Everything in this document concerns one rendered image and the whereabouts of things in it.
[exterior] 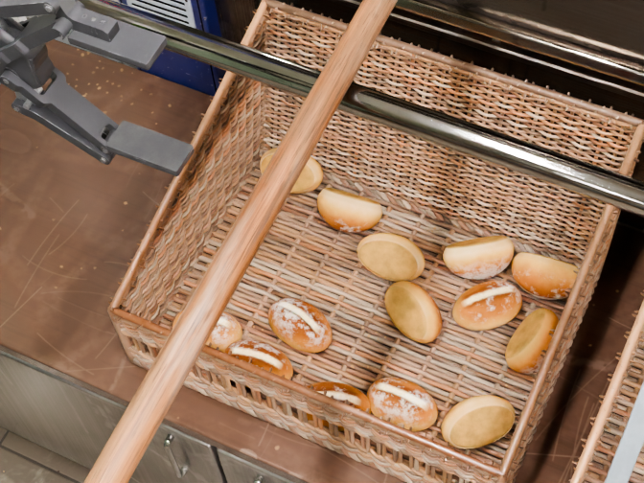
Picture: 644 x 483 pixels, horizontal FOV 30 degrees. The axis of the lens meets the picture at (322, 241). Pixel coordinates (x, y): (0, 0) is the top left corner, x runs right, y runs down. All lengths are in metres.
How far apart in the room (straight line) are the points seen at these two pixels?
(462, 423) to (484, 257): 0.25
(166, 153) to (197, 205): 0.68
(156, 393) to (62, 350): 0.77
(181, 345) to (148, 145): 0.17
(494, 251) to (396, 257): 0.14
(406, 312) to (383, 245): 0.10
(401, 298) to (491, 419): 0.21
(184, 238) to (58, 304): 0.22
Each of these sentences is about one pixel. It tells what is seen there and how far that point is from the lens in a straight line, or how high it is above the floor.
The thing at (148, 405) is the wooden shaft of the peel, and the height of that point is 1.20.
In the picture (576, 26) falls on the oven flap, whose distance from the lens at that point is 1.51.
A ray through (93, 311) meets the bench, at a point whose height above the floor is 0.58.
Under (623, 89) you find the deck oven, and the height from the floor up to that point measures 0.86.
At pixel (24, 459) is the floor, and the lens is 2.34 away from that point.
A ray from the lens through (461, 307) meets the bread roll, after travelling 1.65.
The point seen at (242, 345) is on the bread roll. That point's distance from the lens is 1.62.
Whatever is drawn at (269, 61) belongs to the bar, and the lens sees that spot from 1.19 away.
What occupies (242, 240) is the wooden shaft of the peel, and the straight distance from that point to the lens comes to 1.04.
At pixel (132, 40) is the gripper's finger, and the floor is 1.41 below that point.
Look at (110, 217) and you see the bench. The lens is 1.84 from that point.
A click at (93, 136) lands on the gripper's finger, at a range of 1.04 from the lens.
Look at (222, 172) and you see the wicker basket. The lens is 1.74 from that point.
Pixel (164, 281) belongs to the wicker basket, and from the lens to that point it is 1.70.
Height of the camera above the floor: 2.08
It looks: 58 degrees down
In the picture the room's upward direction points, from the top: 6 degrees counter-clockwise
